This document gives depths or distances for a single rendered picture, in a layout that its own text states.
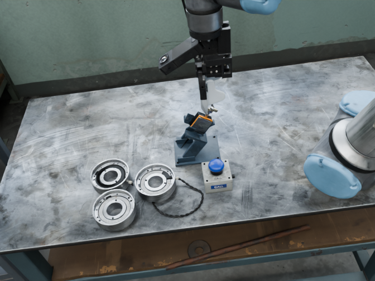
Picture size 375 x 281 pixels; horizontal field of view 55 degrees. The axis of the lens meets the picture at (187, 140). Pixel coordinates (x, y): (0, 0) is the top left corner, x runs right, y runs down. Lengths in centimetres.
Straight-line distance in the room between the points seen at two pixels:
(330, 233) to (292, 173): 29
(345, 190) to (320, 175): 5
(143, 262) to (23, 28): 185
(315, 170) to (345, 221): 49
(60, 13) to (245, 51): 124
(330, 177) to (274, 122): 40
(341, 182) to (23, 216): 77
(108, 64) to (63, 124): 144
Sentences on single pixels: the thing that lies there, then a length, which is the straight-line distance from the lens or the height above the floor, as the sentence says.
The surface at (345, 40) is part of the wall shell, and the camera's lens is 289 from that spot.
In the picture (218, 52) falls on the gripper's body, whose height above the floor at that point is 113.
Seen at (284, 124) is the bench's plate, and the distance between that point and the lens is 113.
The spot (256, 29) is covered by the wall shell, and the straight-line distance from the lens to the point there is 260.
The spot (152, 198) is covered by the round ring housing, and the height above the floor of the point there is 83.
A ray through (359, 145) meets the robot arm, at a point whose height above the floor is 107.
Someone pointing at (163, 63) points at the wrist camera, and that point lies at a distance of 84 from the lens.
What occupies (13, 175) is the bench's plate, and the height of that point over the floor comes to 80.
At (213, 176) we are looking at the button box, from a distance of 92.
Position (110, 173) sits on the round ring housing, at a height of 82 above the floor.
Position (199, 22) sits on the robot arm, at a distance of 76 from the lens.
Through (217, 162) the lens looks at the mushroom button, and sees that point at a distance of 91.
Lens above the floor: 157
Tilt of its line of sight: 46 degrees down
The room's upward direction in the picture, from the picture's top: 8 degrees counter-clockwise
